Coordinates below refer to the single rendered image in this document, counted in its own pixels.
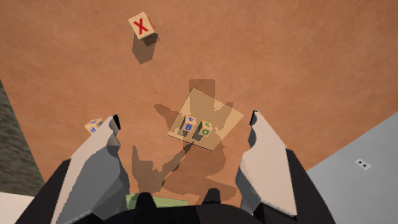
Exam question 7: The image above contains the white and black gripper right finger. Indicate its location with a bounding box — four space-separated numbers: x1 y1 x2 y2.
235 110 336 224

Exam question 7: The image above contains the wooden letter block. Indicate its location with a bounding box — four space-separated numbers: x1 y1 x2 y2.
85 118 104 135
182 115 196 132
128 12 158 40
198 120 212 137

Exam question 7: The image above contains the tan flat mat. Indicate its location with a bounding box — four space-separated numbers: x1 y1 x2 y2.
167 88 244 150

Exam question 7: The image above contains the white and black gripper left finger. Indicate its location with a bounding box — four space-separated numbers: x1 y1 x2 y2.
15 114 130 224

